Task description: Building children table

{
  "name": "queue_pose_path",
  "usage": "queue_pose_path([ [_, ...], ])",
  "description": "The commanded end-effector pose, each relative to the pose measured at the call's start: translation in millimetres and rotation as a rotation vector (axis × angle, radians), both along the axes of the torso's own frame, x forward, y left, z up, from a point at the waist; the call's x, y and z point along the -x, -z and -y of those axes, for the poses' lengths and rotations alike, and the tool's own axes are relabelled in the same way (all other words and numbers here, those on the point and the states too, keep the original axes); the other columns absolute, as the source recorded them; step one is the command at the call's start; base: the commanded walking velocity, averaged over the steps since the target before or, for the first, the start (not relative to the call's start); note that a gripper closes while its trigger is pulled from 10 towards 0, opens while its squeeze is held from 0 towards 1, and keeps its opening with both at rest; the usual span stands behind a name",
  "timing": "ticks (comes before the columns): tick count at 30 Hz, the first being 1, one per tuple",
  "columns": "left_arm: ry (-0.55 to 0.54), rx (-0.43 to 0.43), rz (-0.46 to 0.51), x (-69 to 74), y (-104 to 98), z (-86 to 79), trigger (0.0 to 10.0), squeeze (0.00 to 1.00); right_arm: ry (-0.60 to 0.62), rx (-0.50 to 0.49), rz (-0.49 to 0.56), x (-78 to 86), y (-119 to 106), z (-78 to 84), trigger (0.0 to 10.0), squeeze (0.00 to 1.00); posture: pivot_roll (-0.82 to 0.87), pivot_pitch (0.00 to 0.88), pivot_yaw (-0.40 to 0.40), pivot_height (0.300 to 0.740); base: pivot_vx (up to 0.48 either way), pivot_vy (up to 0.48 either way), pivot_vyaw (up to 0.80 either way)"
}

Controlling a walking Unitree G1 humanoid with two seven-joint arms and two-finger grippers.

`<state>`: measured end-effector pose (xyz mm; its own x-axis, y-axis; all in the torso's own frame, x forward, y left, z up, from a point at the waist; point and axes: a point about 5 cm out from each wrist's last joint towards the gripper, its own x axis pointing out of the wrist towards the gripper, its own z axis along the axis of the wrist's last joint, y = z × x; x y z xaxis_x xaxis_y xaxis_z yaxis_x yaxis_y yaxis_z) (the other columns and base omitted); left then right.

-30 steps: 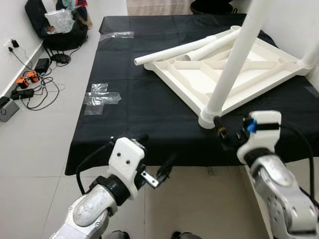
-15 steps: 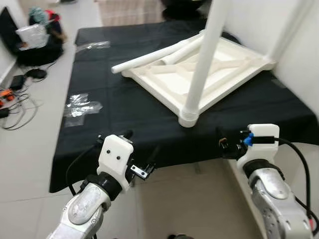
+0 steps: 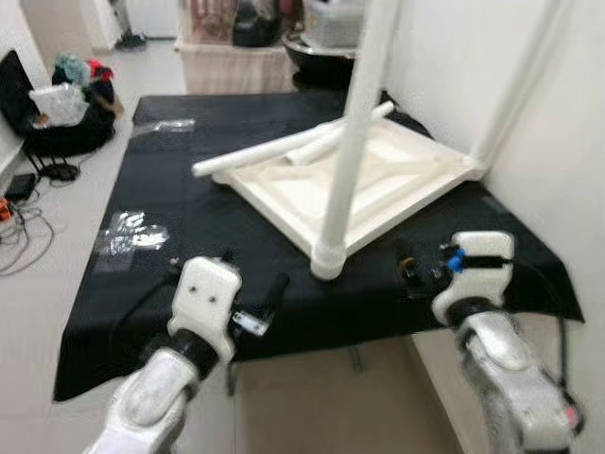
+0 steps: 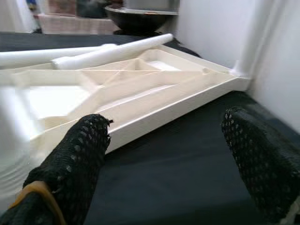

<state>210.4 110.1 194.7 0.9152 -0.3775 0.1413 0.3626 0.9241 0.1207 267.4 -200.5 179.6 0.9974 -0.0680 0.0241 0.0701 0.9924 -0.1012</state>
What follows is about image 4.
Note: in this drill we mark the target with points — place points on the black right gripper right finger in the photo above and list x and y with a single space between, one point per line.
262 164

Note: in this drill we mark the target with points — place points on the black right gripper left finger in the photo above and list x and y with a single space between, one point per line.
70 164

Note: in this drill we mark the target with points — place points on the white plastic table leg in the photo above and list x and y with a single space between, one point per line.
246 63
11 140
117 50
35 57

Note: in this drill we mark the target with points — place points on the white plastic table top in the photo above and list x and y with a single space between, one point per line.
164 117

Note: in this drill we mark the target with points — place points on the tan rubber band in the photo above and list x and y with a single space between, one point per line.
32 186

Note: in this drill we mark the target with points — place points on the black tablecloth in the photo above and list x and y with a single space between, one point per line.
175 175

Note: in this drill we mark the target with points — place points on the black bag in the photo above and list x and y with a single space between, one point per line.
93 9

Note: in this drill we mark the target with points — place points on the reddish brown container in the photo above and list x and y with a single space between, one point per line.
61 5

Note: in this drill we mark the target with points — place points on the large black bowl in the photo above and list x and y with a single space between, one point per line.
140 21

